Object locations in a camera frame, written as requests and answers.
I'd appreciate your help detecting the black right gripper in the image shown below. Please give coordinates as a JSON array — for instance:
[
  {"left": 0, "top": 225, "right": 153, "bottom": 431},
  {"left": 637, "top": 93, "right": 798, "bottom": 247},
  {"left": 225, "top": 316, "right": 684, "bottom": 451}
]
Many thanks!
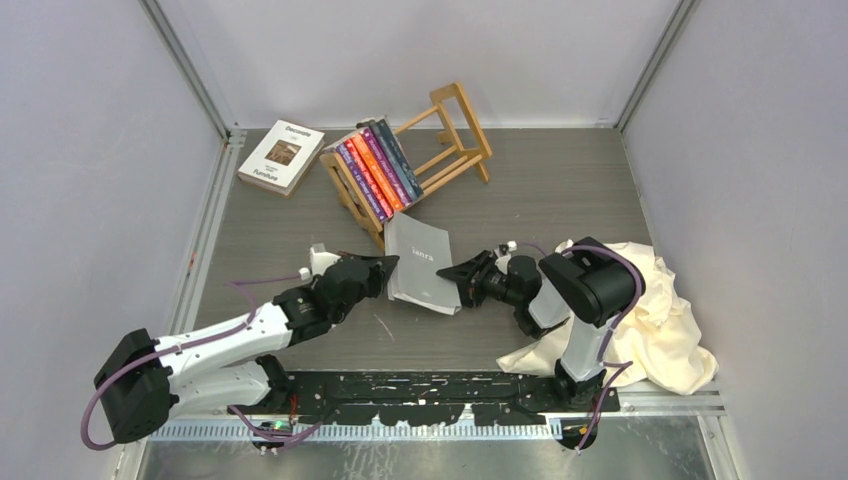
[{"left": 435, "top": 249, "right": 521, "bottom": 307}]

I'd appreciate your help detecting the stack of grey magazines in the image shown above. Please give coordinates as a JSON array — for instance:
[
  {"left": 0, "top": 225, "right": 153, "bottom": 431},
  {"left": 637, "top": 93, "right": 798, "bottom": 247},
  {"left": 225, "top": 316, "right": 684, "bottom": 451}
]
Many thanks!
[{"left": 384, "top": 212, "right": 461, "bottom": 315}]

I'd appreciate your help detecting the red Treehouse book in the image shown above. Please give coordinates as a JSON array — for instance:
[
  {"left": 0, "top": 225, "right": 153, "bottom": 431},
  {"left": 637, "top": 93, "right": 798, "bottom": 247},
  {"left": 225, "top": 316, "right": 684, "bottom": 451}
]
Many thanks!
[{"left": 345, "top": 139, "right": 393, "bottom": 223}]

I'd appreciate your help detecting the floral Louisa May Alcott book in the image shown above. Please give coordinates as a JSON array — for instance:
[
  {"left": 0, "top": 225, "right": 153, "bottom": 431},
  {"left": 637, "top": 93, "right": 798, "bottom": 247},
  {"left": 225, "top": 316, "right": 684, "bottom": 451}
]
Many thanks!
[{"left": 375, "top": 118, "right": 423, "bottom": 204}]

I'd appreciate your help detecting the magenta paperback book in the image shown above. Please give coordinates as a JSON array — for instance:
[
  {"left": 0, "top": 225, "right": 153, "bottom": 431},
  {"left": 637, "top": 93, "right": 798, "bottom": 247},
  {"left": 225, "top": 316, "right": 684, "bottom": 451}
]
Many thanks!
[{"left": 354, "top": 127, "right": 406, "bottom": 211}]

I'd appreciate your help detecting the purple 52-Storey Treehouse book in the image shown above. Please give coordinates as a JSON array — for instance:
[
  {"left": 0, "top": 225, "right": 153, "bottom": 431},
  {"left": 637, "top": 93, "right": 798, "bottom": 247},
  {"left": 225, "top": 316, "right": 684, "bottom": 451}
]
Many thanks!
[{"left": 334, "top": 144, "right": 389, "bottom": 223}]

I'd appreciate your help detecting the orange 78-Storey Treehouse book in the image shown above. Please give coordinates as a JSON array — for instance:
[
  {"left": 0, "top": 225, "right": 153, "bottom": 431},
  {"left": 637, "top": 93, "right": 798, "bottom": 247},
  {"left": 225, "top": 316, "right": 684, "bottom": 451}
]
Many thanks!
[{"left": 351, "top": 133, "right": 403, "bottom": 213}]

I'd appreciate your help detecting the blue Nineteen Eighty-Four book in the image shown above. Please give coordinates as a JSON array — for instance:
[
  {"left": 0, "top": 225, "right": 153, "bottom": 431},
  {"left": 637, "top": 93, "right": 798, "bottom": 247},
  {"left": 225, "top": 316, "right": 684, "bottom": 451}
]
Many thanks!
[{"left": 367, "top": 119, "right": 415, "bottom": 206}]

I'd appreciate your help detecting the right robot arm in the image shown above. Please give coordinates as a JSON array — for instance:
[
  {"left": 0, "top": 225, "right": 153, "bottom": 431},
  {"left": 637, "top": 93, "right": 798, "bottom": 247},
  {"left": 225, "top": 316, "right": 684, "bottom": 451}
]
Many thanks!
[{"left": 437, "top": 237, "right": 647, "bottom": 411}]

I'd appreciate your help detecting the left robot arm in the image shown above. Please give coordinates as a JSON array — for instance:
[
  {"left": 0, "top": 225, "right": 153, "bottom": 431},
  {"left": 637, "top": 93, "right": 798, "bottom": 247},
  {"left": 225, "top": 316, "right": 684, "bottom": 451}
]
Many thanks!
[{"left": 80, "top": 244, "right": 400, "bottom": 450}]

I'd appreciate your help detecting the wooden book rack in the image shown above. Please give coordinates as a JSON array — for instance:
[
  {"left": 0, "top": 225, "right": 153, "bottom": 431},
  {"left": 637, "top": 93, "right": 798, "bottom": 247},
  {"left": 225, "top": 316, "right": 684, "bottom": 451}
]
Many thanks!
[{"left": 318, "top": 82, "right": 492, "bottom": 250}]

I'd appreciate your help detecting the white Decorate Furniture book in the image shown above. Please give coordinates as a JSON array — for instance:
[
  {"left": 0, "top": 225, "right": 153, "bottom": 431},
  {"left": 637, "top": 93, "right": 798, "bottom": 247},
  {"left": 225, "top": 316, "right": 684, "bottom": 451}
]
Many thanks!
[{"left": 237, "top": 120, "right": 325, "bottom": 198}]

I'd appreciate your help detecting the cream cloth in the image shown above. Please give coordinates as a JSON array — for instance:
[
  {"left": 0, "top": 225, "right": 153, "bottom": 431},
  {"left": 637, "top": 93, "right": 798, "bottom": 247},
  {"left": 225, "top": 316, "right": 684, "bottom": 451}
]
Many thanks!
[{"left": 497, "top": 242, "right": 719, "bottom": 395}]

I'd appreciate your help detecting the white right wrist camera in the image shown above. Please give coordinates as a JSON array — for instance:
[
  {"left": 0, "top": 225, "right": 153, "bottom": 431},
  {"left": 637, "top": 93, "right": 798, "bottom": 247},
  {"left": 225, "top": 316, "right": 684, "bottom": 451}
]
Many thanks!
[{"left": 493, "top": 241, "right": 518, "bottom": 274}]

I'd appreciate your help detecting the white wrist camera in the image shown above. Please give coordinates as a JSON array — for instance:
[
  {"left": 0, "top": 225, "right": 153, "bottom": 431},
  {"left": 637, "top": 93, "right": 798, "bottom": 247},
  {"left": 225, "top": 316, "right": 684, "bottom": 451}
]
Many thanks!
[
  {"left": 298, "top": 243, "right": 341, "bottom": 281},
  {"left": 493, "top": 241, "right": 518, "bottom": 274}
]

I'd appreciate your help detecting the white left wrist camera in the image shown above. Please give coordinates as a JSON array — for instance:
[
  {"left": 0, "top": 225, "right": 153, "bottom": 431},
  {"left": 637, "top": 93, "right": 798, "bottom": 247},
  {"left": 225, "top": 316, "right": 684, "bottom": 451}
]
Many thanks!
[{"left": 298, "top": 243, "right": 341, "bottom": 281}]

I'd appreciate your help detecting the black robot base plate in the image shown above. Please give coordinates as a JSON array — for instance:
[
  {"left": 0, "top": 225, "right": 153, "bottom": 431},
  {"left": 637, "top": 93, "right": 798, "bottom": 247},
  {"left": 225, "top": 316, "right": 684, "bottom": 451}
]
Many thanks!
[{"left": 227, "top": 354, "right": 621, "bottom": 429}]

